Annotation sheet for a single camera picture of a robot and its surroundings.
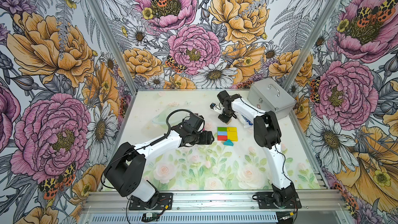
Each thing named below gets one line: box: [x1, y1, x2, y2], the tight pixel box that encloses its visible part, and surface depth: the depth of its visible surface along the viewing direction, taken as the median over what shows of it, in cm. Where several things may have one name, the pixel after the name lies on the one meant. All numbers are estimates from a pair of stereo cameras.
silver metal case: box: [246, 77, 297, 120], surface depth 99 cm
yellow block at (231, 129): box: [226, 126, 237, 132], surface depth 101 cm
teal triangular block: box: [223, 138, 234, 147], surface depth 95 cm
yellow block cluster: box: [226, 131, 238, 137], surface depth 99 cm
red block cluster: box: [217, 135, 228, 141], surface depth 98 cm
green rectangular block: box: [217, 126, 228, 132], surface depth 101 cm
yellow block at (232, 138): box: [227, 135, 238, 142], surface depth 98 cm
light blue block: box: [217, 131, 227, 136], surface depth 99 cm
